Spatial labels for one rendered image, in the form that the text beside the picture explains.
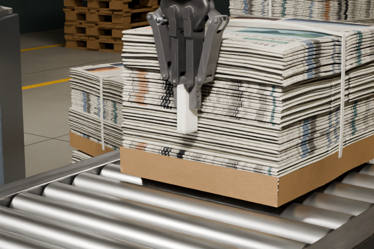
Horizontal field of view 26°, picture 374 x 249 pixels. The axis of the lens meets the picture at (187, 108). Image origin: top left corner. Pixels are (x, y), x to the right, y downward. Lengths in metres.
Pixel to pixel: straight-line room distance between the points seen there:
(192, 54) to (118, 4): 7.31
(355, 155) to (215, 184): 0.27
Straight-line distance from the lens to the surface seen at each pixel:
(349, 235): 1.07
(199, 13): 1.11
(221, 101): 1.15
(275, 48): 1.09
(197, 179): 1.19
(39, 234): 1.10
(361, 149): 1.35
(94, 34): 8.67
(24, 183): 1.28
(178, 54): 1.14
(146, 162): 1.25
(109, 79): 2.04
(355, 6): 2.36
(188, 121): 1.15
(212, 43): 1.10
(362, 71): 1.32
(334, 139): 1.27
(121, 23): 8.48
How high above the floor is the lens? 1.17
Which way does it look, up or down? 12 degrees down
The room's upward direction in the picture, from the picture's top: straight up
